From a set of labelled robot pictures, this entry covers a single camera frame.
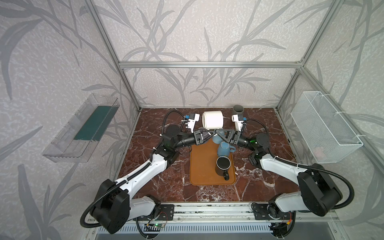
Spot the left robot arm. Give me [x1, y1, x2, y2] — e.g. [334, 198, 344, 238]
[80, 111, 224, 234]

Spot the blue dotted floral mug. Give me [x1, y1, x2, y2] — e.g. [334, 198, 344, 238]
[217, 142, 237, 157]

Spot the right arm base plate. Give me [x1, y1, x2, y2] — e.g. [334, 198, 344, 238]
[251, 203, 292, 222]

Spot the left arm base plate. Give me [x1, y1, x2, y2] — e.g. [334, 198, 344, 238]
[150, 204, 175, 221]

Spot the light blue mug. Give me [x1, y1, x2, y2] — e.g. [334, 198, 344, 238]
[212, 135, 224, 145]

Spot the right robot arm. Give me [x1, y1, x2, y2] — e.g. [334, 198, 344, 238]
[215, 121, 355, 219]

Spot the white wire mesh basket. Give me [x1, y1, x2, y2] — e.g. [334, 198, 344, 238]
[291, 91, 364, 164]

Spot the grey mug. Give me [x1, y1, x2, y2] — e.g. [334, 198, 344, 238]
[232, 105, 244, 115]

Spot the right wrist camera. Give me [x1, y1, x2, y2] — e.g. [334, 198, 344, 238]
[232, 114, 247, 132]

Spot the clear plastic wall bin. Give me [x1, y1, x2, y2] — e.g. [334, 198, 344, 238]
[43, 94, 120, 163]

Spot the black mug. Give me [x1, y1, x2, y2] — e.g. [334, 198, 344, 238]
[215, 156, 231, 181]

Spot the green circuit board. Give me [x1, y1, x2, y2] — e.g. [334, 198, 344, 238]
[145, 223, 167, 232]

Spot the white mug red inside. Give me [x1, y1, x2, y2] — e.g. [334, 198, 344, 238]
[202, 111, 224, 130]

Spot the orange rectangular tray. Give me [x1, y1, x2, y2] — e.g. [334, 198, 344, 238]
[190, 140, 236, 186]

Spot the aluminium front rail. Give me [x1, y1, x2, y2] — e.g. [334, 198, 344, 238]
[86, 201, 343, 224]

